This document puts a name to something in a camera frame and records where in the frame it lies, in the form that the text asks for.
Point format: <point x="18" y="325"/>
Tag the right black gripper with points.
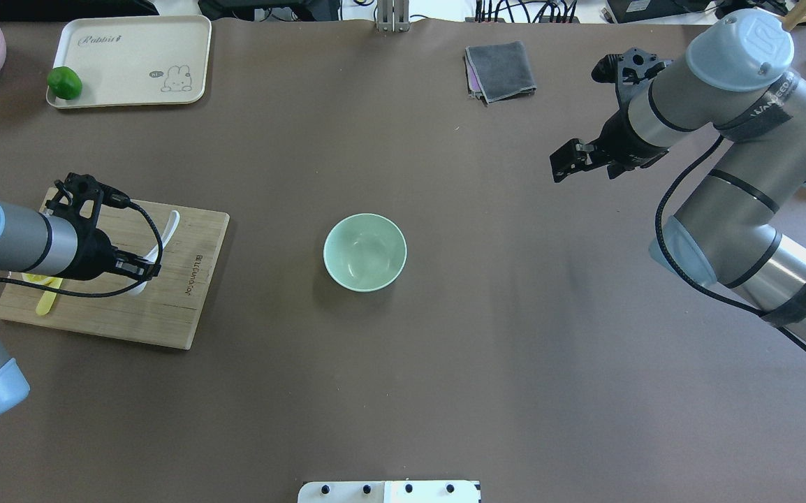
<point x="621" y="142"/>

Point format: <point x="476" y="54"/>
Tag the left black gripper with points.
<point x="98" y="254"/>

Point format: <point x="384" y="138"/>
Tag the white plastic spoon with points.
<point x="166" y="235"/>

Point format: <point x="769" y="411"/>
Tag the light green bowl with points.
<point x="365" y="252"/>

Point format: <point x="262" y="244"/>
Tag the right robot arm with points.
<point x="713" y="225"/>

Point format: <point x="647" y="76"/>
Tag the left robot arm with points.
<point x="64" y="240"/>

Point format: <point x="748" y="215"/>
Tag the wooden cutting board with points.
<point x="166" y="313"/>

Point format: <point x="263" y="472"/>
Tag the yellow plastic knife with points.
<point x="47" y="299"/>

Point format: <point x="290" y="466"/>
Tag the grey folded cloth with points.
<point x="498" y="72"/>

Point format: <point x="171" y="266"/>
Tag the green lime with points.
<point x="64" y="83"/>

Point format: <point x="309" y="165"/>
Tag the cream rabbit tray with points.
<point x="143" y="60"/>

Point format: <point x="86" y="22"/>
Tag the wooden mug tree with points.
<point x="794" y="17"/>

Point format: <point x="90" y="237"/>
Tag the aluminium frame post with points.
<point x="392" y="16"/>

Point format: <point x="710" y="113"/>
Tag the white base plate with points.
<point x="441" y="490"/>

